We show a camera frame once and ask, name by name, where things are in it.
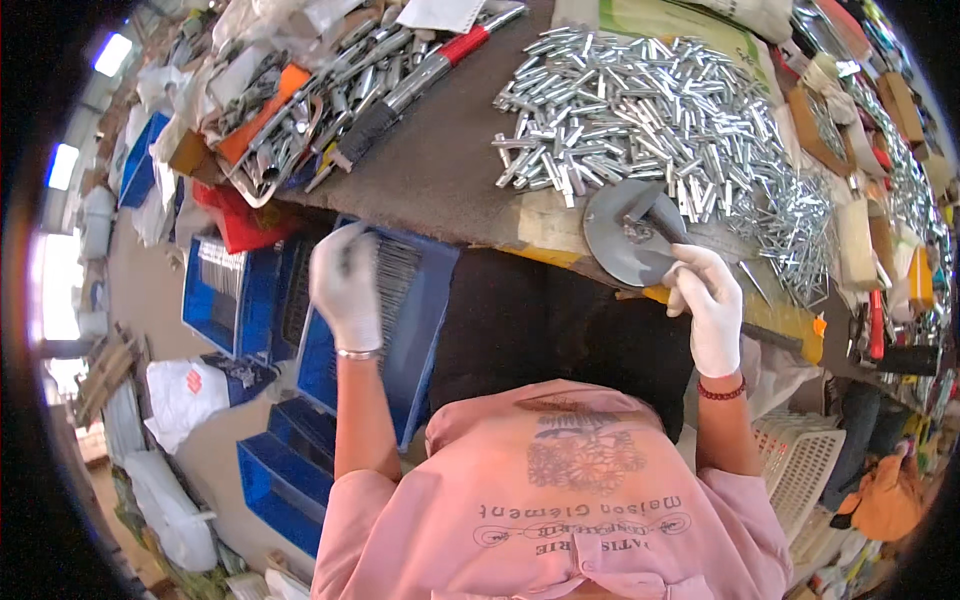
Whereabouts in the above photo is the orange plastic piece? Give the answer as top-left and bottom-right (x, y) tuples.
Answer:
(216, 63), (313, 168)

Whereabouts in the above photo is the white plastic sack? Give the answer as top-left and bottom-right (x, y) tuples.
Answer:
(122, 450), (220, 575)

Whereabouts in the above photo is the person's left hand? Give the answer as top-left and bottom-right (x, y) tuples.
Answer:
(309, 222), (385, 354)

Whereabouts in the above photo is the brown cardboard box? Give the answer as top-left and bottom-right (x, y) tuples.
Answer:
(786, 84), (858, 178)

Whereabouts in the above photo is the metal tray of steel tubes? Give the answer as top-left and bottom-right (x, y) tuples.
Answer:
(216, 16), (451, 209)

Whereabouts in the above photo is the cluttered heap of metal parts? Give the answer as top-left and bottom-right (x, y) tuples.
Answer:
(787, 0), (960, 421)

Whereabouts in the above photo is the small blue plastic bin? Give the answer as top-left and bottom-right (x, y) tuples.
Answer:
(117, 111), (173, 210)

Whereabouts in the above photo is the white rectangular block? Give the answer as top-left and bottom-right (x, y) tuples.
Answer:
(835, 198), (880, 293)

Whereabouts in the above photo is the round grey metal disc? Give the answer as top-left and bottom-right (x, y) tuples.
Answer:
(582, 178), (688, 289)

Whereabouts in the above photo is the red plastic bag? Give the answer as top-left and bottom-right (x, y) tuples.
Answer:
(192, 180), (303, 255)

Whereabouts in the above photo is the person's right hand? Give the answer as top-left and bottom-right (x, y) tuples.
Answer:
(661, 243), (745, 380)

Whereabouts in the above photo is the long tool with red grip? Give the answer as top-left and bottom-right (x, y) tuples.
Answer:
(330, 3), (528, 174)

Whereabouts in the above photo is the white paper sheet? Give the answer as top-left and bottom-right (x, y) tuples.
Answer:
(395, 0), (488, 36)

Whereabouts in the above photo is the blue plastic crate with rods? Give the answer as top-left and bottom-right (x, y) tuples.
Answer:
(181, 234), (285, 363)

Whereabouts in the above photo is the white plastic basket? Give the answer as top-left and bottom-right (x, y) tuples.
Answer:
(751, 408), (848, 546)

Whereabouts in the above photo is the pile of shiny metal pieces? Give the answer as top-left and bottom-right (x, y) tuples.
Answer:
(491, 26), (835, 310)

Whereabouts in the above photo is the bundle of grey metal rods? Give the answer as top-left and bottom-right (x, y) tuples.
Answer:
(372, 234), (423, 363)

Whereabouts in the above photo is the empty blue plastic crate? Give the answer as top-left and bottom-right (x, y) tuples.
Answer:
(236, 396), (339, 561)

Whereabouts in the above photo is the wooden pallet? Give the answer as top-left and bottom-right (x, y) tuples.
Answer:
(73, 328), (145, 425)

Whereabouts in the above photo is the red handled tool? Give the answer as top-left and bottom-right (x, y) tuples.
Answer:
(867, 288), (887, 360)

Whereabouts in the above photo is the dark metal hammer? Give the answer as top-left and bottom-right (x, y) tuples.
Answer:
(621, 191), (805, 354)

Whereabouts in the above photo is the white printed plastic bag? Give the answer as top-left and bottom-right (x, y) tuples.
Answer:
(144, 354), (280, 456)

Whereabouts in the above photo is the person's body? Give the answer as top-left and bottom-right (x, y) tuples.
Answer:
(311, 378), (795, 600)

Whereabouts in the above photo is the red bead bracelet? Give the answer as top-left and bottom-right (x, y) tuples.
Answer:
(696, 376), (749, 402)

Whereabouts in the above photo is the orange cloth bag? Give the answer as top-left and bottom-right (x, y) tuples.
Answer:
(831, 448), (925, 543)

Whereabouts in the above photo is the large blue plastic crate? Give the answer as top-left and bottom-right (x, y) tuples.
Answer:
(295, 216), (461, 453)

